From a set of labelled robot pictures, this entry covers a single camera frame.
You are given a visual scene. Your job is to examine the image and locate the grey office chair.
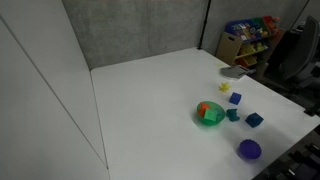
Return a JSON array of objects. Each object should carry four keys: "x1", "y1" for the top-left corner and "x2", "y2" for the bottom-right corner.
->
[{"x1": 266, "y1": 14, "x2": 320, "y2": 101}]

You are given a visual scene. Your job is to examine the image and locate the black table edge clamp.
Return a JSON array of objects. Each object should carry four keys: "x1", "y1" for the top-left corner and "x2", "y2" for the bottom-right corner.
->
[{"x1": 303, "y1": 105, "x2": 320, "y2": 118}]

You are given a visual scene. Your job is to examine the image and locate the green building block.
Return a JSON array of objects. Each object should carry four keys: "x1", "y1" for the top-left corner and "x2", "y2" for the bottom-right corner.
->
[{"x1": 203, "y1": 108, "x2": 219, "y2": 122}]

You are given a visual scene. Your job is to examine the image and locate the black stand pole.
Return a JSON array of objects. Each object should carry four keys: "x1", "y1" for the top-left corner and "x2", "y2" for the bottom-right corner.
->
[{"x1": 197, "y1": 0, "x2": 213, "y2": 51}]

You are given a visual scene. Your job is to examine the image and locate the green bowl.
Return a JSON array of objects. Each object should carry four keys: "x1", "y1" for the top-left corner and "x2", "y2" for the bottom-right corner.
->
[{"x1": 195, "y1": 100, "x2": 227, "y2": 127}]

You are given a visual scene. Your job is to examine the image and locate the toy shelf with coloured bins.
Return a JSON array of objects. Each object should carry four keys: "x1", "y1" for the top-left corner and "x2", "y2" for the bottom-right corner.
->
[{"x1": 215, "y1": 15, "x2": 287, "y2": 69}]

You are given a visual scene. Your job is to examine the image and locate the grey metal plate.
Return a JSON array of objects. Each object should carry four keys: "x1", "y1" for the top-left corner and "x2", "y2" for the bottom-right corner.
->
[{"x1": 219, "y1": 65, "x2": 256, "y2": 80}]

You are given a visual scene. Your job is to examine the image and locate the dark blue building block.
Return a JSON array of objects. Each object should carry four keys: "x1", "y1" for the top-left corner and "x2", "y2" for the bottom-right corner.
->
[{"x1": 245, "y1": 112, "x2": 265, "y2": 129}]

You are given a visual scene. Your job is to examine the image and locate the teal toy figure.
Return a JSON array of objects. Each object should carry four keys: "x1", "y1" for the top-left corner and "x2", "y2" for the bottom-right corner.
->
[{"x1": 225, "y1": 108, "x2": 241, "y2": 123}]

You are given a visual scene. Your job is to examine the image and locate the yellow spiky star toy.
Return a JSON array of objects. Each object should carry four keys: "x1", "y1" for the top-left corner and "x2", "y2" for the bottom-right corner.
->
[{"x1": 218, "y1": 81, "x2": 232, "y2": 93}]

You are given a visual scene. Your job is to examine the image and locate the purple spiky ball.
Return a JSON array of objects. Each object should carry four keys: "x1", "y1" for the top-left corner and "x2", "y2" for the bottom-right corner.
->
[{"x1": 238, "y1": 138, "x2": 263, "y2": 160}]

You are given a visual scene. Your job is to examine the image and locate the orange toy figure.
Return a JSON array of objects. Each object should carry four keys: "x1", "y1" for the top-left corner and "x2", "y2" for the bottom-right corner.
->
[{"x1": 197, "y1": 102, "x2": 212, "y2": 118}]

